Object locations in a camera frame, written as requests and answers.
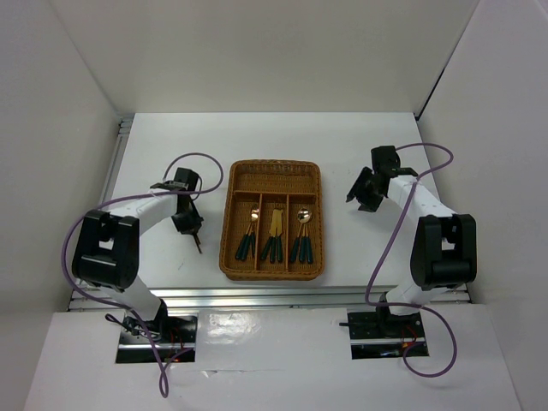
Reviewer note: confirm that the gold spoon green handle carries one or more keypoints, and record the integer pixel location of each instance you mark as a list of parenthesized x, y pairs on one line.
[(294, 254)]

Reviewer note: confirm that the copper chopstick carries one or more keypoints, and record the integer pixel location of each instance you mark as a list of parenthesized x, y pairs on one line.
[(197, 242)]

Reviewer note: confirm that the wicker cutlery tray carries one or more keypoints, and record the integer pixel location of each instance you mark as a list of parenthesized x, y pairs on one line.
[(288, 185)]

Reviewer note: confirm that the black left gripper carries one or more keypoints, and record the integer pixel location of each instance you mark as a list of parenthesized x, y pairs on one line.
[(194, 222)]

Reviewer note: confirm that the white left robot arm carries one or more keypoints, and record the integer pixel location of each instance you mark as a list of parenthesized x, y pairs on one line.
[(107, 253)]

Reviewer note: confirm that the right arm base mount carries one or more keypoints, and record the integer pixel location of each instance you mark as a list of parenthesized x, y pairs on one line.
[(379, 335)]

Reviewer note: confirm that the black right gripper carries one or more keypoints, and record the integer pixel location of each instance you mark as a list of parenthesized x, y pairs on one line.
[(368, 204)]

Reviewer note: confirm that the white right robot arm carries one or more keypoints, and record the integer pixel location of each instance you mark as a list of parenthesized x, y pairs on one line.
[(444, 251)]

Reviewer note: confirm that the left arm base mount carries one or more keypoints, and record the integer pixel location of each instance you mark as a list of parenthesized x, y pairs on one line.
[(176, 344)]

